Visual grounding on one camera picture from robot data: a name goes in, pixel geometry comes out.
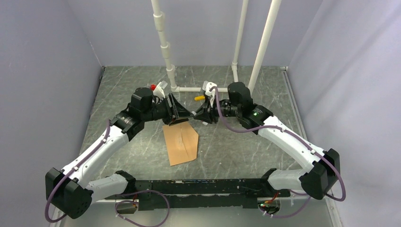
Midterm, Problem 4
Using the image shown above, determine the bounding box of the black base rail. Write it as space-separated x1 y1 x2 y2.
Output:
107 178 290 211

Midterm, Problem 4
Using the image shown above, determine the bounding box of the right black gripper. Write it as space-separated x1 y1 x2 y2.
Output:
193 95 241 124

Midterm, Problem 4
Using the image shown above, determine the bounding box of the wrist white camera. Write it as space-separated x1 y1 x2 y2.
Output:
202 81 217 107
149 81 168 100

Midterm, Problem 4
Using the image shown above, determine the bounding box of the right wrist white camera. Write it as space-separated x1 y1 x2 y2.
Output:
202 81 217 107

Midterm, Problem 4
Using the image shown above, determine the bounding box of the white pvc pipe frame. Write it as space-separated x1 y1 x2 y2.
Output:
151 0 282 93

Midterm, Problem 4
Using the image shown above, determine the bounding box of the brown paper envelope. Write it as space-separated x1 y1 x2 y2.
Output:
163 122 199 166

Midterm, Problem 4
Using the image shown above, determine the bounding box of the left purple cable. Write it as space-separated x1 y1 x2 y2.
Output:
44 119 171 227

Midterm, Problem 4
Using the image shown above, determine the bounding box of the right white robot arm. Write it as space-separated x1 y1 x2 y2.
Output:
194 81 346 201

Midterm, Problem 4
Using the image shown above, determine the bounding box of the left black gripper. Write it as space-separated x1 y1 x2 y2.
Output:
142 93 193 126

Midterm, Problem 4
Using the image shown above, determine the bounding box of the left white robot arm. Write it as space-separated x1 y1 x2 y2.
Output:
45 87 193 223

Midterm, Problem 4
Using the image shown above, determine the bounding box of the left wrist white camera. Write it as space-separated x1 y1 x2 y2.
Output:
149 81 168 100

